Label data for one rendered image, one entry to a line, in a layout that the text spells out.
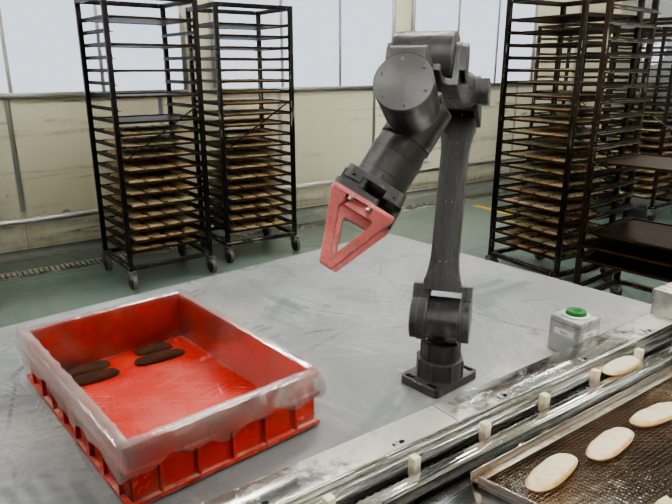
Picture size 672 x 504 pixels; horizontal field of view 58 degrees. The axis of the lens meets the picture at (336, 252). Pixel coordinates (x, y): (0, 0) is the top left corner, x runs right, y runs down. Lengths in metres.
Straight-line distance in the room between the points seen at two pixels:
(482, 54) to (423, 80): 6.79
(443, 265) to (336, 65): 5.04
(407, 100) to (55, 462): 0.73
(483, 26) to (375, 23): 1.53
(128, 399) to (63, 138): 4.02
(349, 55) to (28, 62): 2.81
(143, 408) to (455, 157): 0.68
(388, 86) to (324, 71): 5.36
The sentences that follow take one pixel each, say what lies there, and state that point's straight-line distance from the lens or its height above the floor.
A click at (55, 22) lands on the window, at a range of 5.02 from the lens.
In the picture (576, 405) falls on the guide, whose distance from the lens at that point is 1.05.
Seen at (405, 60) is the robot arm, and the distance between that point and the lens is 0.59.
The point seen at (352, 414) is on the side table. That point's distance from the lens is 1.04.
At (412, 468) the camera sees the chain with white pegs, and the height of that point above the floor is 0.86.
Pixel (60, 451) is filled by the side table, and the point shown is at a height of 0.82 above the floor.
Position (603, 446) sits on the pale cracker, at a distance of 0.87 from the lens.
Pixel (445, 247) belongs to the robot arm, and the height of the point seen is 1.07.
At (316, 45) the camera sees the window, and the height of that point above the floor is 1.56.
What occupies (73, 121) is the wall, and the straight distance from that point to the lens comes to 5.04.
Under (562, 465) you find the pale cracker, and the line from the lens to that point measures 0.82.
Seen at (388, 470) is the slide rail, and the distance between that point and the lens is 0.87.
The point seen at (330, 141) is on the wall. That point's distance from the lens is 6.02.
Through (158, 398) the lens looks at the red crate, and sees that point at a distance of 1.12.
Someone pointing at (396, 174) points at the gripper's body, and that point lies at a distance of 0.63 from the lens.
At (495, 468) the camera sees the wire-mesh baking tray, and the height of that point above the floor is 0.89.
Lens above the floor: 1.37
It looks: 17 degrees down
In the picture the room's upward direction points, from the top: straight up
